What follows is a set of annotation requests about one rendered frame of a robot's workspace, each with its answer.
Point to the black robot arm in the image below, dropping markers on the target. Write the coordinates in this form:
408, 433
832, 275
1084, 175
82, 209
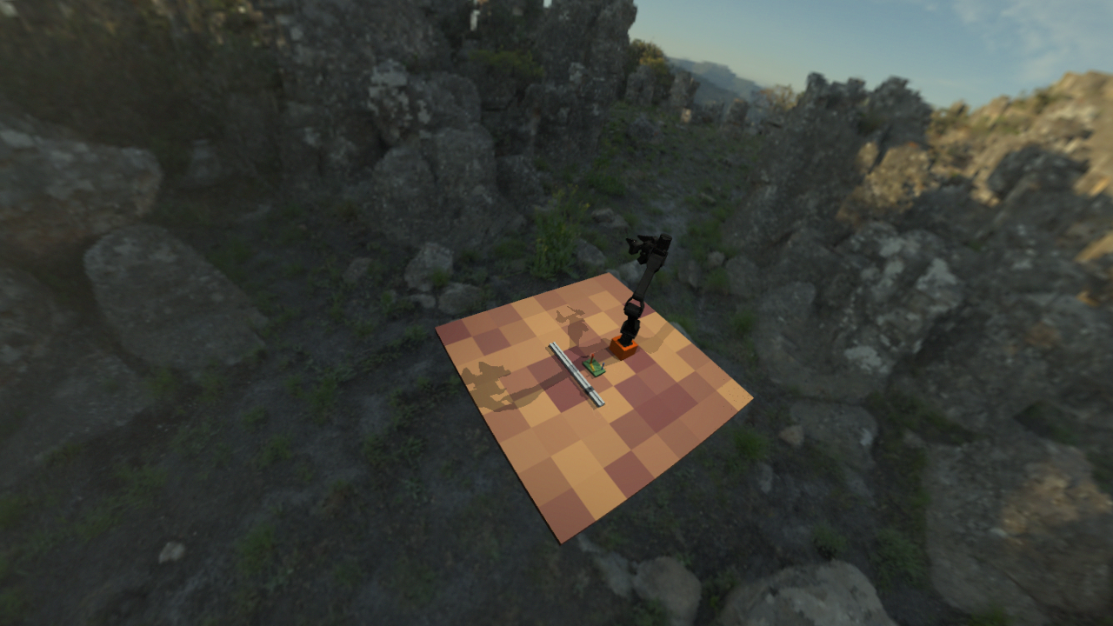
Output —
655, 259

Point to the grey aluminum slotted rail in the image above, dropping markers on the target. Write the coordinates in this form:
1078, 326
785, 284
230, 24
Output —
578, 375

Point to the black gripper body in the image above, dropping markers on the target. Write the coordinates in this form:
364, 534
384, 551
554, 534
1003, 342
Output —
645, 247

